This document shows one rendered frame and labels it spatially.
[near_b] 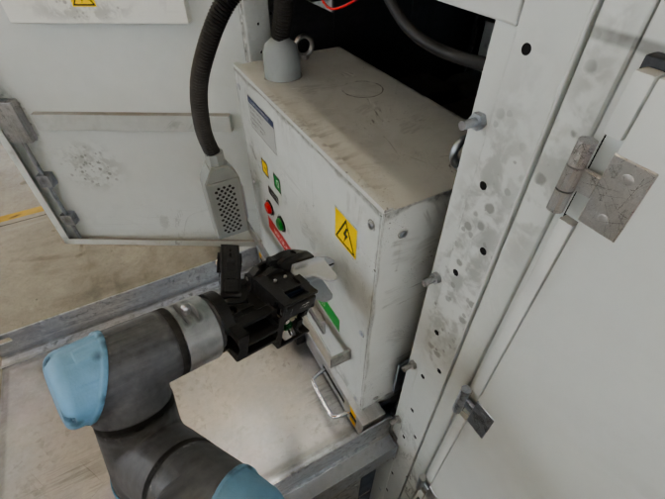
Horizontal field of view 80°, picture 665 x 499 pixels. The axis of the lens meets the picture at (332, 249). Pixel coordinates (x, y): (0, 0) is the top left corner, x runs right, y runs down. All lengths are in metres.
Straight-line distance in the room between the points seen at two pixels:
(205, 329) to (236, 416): 0.48
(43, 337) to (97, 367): 0.75
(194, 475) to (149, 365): 0.11
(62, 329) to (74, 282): 1.49
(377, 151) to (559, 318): 0.29
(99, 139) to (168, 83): 0.25
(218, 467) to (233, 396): 0.54
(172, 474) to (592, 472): 0.34
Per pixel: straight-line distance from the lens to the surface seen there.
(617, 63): 0.29
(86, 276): 2.62
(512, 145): 0.34
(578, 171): 0.28
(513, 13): 0.33
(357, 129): 0.57
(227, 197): 0.85
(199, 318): 0.44
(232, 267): 0.52
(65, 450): 0.99
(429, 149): 0.54
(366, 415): 0.79
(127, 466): 0.45
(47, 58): 1.11
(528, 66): 0.32
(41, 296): 2.64
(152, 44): 0.99
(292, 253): 0.52
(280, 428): 0.87
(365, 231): 0.46
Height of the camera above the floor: 1.65
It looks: 44 degrees down
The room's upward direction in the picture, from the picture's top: straight up
